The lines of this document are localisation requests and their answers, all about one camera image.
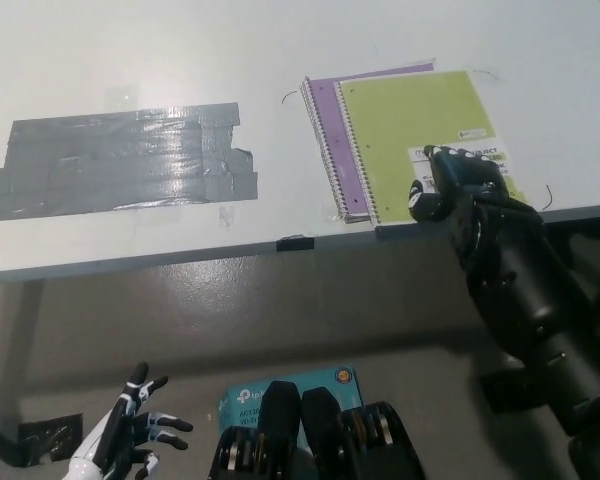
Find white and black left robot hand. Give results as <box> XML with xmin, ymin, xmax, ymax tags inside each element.
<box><xmin>68</xmin><ymin>361</ymin><xmax>195</xmax><ymax>480</ymax></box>

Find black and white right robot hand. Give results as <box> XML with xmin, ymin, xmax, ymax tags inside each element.
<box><xmin>406</xmin><ymin>143</ymin><xmax>511</xmax><ymax>224</ymax></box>

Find green spiral notebook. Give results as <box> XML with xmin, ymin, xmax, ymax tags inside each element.
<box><xmin>333</xmin><ymin>69</ymin><xmax>536</xmax><ymax>240</ymax></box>

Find black robot torso blocks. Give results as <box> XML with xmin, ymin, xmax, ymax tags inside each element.
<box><xmin>209</xmin><ymin>380</ymin><xmax>427</xmax><ymax>480</ymax></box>

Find purple spiral notebook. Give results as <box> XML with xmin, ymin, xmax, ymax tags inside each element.
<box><xmin>299</xmin><ymin>58</ymin><xmax>437</xmax><ymax>225</ymax></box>

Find teal router box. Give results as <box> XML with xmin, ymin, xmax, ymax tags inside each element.
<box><xmin>217</xmin><ymin>366</ymin><xmax>365</xmax><ymax>451</ymax></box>

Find small black tape piece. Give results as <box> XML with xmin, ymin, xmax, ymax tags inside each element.
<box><xmin>276</xmin><ymin>235</ymin><xmax>315</xmax><ymax>253</ymax></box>

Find grey duct tape patch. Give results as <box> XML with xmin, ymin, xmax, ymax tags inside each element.
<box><xmin>0</xmin><ymin>102</ymin><xmax>259</xmax><ymax>224</ymax></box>

